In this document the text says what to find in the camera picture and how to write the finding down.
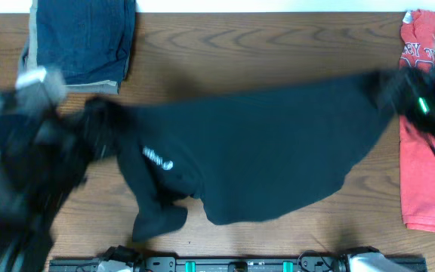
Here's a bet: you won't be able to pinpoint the black t-shirt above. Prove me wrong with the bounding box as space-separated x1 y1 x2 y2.
85 71 396 243

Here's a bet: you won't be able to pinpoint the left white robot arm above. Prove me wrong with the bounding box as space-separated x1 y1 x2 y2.
0 66 93 271

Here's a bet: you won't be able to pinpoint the folded khaki pants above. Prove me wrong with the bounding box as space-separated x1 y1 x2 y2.
16 0 131 95

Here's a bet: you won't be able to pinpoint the red soccer t-shirt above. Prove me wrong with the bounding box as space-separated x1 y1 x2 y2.
399 9 435 232

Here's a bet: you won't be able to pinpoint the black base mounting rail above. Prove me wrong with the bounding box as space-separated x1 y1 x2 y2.
48 246 428 272

